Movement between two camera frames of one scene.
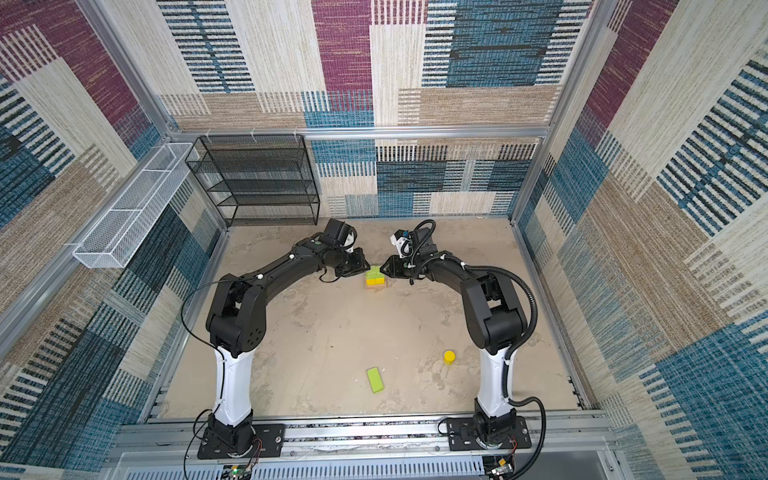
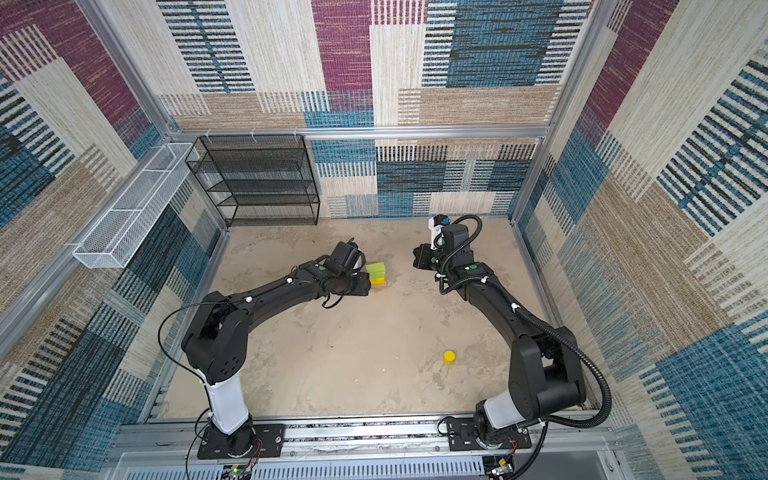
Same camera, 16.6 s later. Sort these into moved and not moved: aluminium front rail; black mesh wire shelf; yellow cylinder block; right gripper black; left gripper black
Moved: right gripper black; left gripper black
Not moved: aluminium front rail; black mesh wire shelf; yellow cylinder block
